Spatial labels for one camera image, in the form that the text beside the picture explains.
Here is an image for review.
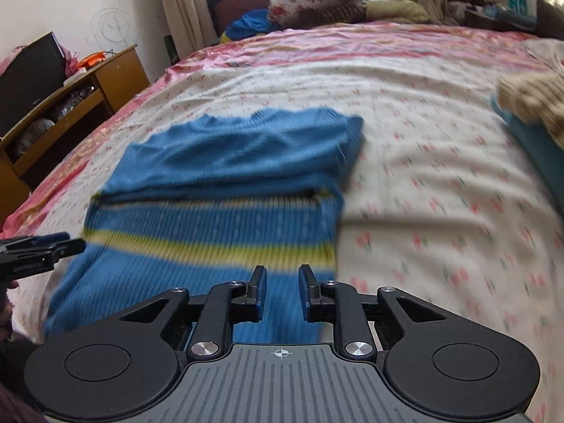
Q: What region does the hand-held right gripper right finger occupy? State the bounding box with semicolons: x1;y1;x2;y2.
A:
298;264;448;359

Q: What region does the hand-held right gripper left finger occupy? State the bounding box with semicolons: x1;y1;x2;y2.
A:
117;265;268;361

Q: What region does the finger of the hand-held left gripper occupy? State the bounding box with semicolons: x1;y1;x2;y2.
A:
0;232;72;255
44;237;87;259

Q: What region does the blue yellow-striped knit sweater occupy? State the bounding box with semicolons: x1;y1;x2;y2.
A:
44;108;366;344

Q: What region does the cherry print bed sheet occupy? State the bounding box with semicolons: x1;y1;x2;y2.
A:
9;59;564;423

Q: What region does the black television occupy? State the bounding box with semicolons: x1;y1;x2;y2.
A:
0;32;69;139

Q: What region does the wooden cabinet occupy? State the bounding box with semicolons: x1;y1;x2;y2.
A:
0;44;151;225

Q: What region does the pink cloth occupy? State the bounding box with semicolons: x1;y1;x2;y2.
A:
0;45;27;75

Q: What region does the orange plastic item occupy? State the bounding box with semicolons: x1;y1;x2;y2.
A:
77;52;109;71

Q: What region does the pink floral bed sheet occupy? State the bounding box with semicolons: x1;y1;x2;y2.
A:
0;22;547;239

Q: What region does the crumpled blue cloth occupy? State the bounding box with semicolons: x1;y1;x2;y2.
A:
226;9;283;40

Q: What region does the teal bolster pillow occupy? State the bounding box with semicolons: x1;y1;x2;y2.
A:
491;97;564;212

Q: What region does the maroon bed headboard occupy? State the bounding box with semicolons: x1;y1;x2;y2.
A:
214;0;406;45

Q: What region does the pale yellow pillow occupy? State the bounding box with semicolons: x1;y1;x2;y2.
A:
363;0;430;23

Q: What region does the rolled bamboo mat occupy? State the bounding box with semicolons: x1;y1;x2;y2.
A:
497;37;564;151

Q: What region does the cluttered dark nightstand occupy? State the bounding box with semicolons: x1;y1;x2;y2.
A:
445;0;538;33

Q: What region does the dark wooden board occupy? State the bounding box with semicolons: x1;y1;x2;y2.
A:
535;0;564;40

